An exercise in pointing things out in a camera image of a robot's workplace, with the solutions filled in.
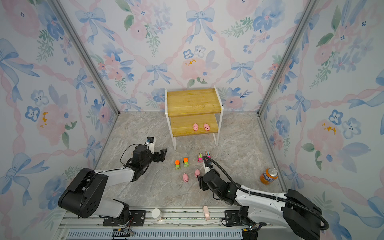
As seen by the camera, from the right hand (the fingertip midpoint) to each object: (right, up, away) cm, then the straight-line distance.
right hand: (201, 175), depth 84 cm
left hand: (-24, +15, +7) cm, 30 cm away
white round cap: (-21, -14, -14) cm, 29 cm away
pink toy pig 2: (-2, 0, +4) cm, 5 cm away
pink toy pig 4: (-3, +27, +4) cm, 27 cm away
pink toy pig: (-9, -2, +2) cm, 9 cm away
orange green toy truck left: (-14, +4, +6) cm, 16 cm away
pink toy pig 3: (+3, +27, +4) cm, 27 cm away
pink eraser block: (+2, -15, -11) cm, 19 cm away
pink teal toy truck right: (+5, +10, +11) cm, 15 cm away
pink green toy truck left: (0, +7, +9) cm, 11 cm away
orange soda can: (+35, +2, -6) cm, 36 cm away
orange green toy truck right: (-9, +6, +8) cm, 13 cm away
